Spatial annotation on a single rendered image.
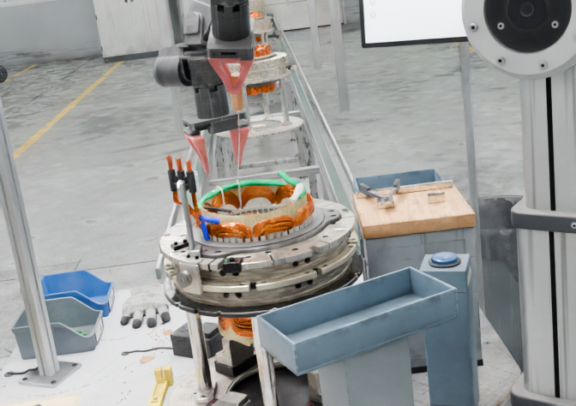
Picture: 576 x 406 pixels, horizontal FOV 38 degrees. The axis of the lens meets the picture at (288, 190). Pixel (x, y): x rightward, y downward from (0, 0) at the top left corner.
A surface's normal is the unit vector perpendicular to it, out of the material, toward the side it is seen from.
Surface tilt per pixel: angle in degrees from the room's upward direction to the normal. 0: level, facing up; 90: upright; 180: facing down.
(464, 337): 90
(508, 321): 93
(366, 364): 90
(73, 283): 87
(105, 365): 0
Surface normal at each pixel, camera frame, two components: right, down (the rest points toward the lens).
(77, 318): 0.05, 0.24
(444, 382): -0.30, 0.30
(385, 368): 0.45, 0.19
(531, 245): -0.56, 0.29
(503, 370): -0.12, -0.95
